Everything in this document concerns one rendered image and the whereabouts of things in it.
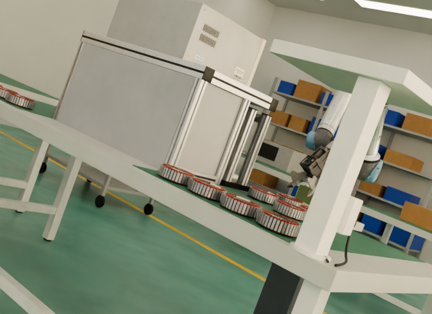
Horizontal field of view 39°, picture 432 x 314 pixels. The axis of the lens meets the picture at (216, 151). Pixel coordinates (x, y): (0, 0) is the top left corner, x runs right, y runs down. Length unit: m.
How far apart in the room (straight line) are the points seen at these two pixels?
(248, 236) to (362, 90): 0.44
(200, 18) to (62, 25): 6.23
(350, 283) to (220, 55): 1.06
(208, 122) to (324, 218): 0.77
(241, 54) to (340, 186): 1.01
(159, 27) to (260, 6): 8.73
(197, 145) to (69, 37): 6.39
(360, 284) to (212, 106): 0.84
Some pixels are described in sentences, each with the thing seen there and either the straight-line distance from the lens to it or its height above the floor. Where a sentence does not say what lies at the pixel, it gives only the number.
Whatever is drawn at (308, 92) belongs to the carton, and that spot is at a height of 1.91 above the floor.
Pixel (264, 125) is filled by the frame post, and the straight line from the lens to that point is 2.28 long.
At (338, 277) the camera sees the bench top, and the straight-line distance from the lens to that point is 1.37.
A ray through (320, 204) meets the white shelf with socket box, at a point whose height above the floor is 0.87.
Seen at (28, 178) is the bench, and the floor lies 0.23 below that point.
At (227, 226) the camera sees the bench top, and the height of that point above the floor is 0.73.
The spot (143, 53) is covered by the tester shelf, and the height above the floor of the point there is 1.10.
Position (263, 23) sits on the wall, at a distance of 11.02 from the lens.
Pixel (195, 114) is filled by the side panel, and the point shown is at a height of 0.96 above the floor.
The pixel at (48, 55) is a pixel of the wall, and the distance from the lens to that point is 8.20.
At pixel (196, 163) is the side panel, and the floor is 0.80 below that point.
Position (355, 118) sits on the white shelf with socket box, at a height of 1.07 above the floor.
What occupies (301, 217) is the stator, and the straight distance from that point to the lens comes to 1.99.
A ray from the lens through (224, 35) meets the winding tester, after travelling 2.18.
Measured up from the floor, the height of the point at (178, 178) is 0.77.
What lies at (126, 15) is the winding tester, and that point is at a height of 1.22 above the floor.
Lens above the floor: 0.96
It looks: 3 degrees down
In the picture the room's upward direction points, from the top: 20 degrees clockwise
